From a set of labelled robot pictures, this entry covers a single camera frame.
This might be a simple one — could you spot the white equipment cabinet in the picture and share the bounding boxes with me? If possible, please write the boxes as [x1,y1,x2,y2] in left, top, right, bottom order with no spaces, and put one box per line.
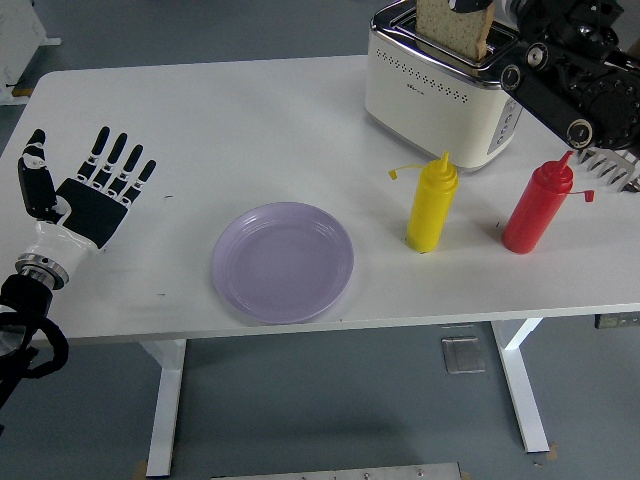
[0,0,62,107]

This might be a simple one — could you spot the white table leg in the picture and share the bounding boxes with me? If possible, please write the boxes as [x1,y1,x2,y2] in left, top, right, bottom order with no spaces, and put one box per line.
[489,318,551,455]
[139,338,189,478]

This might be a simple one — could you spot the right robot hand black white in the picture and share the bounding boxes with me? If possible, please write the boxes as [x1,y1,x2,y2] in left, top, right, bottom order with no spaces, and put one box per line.
[446,0,519,24]

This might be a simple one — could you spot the metal floor socket cover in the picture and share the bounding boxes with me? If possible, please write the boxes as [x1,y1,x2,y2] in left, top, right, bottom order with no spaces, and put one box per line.
[440,337,486,375]

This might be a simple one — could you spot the silver toast rack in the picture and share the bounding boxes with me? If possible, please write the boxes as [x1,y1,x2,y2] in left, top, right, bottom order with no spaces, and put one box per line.
[577,147,640,194]

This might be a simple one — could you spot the cream and chrome toaster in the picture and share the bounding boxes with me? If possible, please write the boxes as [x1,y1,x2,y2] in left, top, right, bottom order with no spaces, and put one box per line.
[363,0,526,175]

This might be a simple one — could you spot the bread slice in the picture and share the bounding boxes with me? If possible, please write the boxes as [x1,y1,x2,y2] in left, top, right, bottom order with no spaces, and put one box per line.
[415,0,494,64]

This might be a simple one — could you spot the yellow squeeze bottle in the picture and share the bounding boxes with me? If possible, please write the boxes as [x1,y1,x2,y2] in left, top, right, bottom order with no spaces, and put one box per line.
[387,150,459,254]

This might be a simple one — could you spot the purple plate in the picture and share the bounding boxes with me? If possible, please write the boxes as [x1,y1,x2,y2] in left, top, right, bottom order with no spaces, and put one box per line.
[210,201,355,325]

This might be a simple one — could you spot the red squeeze bottle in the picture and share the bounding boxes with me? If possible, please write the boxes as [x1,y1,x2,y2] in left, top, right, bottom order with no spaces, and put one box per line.
[501,149,596,255]

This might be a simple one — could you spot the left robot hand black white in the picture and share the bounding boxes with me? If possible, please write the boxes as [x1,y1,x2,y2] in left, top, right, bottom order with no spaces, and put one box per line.
[17,125,158,272]

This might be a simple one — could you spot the table height control panel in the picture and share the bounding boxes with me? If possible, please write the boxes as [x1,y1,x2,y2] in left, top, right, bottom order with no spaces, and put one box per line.
[593,313,640,330]

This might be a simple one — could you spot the grey metal base plate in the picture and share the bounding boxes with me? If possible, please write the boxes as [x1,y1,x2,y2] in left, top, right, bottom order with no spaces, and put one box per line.
[209,461,464,480]

